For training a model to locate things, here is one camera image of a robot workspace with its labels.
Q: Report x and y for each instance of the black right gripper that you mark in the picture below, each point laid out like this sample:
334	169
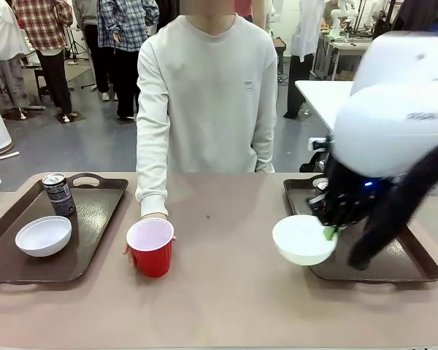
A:
346	197

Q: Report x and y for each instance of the white plastic bowl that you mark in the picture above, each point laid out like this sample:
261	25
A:
303	240

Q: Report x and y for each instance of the red plastic cup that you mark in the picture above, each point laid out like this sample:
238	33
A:
151	255

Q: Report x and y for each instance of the black can white lettering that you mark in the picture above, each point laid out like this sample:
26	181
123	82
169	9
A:
60	198

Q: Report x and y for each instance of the pale grey plastic bowl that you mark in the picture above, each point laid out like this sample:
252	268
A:
44	237

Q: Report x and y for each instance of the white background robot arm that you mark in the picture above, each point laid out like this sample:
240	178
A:
336	18

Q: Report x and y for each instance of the person's left forearm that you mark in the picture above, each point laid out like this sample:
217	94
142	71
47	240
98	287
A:
264	153

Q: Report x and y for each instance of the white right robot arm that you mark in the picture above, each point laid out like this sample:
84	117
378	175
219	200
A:
387	127

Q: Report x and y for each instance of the person's right forearm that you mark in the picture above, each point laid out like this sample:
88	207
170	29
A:
151	175

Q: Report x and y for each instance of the person's right hand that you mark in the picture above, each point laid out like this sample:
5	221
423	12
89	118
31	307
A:
130	257

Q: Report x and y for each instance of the brown plastic tray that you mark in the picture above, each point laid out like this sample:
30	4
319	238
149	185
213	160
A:
405	262
95	226

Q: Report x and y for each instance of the white side table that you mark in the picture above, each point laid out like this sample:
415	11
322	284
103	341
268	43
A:
321	95

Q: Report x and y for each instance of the grey background workbench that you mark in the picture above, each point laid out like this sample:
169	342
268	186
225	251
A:
346	47

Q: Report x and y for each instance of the person in beige sweatshirt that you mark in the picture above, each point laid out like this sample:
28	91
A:
208	91

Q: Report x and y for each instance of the bystander in white coat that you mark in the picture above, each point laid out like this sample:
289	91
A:
306	29

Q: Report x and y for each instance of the bystander in black jacket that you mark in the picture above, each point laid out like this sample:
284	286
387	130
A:
419	14

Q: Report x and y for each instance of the bystander in blue plaid shirt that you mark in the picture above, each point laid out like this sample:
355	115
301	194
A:
124	29

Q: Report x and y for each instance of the bystander in black trousers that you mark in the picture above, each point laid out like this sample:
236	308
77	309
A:
95	54

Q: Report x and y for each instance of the black chair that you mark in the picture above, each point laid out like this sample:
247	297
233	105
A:
40	85

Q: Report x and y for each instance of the white tube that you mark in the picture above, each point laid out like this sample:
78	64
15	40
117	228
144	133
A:
3	154

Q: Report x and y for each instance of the bystander in red plaid shirt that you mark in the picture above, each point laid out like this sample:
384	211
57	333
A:
40	22

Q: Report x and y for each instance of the bystander in white jacket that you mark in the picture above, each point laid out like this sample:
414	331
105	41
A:
0	33

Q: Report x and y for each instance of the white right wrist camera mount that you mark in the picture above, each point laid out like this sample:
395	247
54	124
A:
317	140

